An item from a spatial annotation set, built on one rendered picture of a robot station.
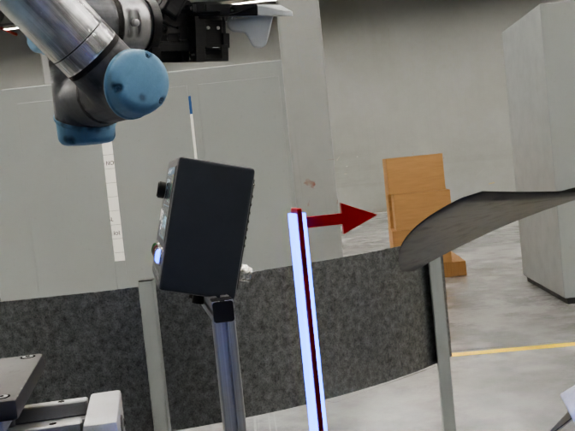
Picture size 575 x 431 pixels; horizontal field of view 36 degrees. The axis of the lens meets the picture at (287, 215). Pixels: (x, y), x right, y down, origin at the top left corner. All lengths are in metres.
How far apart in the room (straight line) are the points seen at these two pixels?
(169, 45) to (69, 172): 5.74
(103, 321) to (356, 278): 0.75
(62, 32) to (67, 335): 1.50
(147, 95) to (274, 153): 5.67
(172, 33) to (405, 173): 7.58
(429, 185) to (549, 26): 2.51
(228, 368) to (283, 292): 1.28
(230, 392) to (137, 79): 0.46
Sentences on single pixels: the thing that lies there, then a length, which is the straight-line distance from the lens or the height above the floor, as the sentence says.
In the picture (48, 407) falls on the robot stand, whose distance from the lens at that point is 1.01.
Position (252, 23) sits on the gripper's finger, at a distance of 1.25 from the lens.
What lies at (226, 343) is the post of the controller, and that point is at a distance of 1.21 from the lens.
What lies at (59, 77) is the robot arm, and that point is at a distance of 1.15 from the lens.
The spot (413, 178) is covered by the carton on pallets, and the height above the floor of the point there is 1.01.
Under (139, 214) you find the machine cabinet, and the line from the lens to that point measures 6.82.
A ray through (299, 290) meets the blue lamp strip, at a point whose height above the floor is 1.13.
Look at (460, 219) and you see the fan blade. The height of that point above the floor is 1.17.
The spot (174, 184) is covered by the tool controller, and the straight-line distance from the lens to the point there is 1.23.
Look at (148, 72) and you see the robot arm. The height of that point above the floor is 1.35.
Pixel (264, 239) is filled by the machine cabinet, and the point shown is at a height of 0.71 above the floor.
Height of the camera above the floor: 1.22
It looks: 3 degrees down
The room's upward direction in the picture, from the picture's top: 6 degrees counter-clockwise
